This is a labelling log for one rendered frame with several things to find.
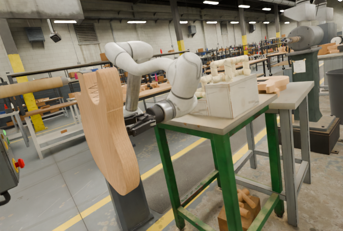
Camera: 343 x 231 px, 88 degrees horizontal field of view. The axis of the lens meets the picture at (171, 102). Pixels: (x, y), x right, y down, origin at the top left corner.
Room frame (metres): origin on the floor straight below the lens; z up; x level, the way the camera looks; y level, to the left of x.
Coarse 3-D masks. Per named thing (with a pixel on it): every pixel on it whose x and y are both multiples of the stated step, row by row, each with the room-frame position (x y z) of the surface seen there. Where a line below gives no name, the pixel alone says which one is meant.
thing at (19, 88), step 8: (40, 80) 0.53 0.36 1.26; (48, 80) 0.53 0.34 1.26; (56, 80) 0.54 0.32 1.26; (0, 88) 0.47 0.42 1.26; (8, 88) 0.48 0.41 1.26; (16, 88) 0.49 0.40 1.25; (24, 88) 0.50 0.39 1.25; (32, 88) 0.51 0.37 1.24; (40, 88) 0.52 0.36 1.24; (48, 88) 0.54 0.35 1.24; (0, 96) 0.47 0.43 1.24; (8, 96) 0.48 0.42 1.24
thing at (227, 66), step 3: (225, 63) 0.84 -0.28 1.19; (228, 63) 0.83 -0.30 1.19; (225, 66) 0.84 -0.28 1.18; (228, 66) 0.83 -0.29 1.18; (225, 69) 0.84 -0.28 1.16; (228, 69) 0.83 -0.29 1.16; (231, 69) 0.84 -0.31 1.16; (225, 72) 0.84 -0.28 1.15; (228, 72) 0.83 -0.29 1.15; (231, 72) 0.83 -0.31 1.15; (231, 75) 0.83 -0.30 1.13; (231, 78) 0.83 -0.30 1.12; (231, 81) 0.83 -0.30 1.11
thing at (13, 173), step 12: (0, 132) 0.66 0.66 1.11; (0, 144) 0.59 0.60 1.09; (0, 156) 0.58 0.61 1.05; (12, 156) 0.68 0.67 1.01; (0, 168) 0.57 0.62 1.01; (12, 168) 0.60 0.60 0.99; (0, 180) 0.57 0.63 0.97; (12, 180) 0.58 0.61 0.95; (0, 192) 0.56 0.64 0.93; (0, 204) 0.57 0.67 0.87
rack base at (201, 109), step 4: (200, 100) 0.95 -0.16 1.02; (204, 100) 0.92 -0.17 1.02; (200, 104) 0.95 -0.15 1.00; (204, 104) 0.92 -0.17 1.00; (196, 108) 0.98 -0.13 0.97; (200, 108) 0.95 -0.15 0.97; (204, 108) 0.93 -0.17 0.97; (192, 112) 1.01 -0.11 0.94; (196, 112) 0.98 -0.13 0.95; (200, 112) 0.96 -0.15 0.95; (204, 112) 0.93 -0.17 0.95
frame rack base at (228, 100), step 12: (228, 84) 0.80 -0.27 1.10; (240, 84) 0.85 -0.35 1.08; (252, 84) 0.92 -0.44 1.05; (216, 96) 0.85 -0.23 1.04; (228, 96) 0.80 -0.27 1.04; (240, 96) 0.85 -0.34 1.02; (252, 96) 0.91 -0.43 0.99; (216, 108) 0.86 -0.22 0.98; (228, 108) 0.81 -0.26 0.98; (240, 108) 0.84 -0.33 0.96
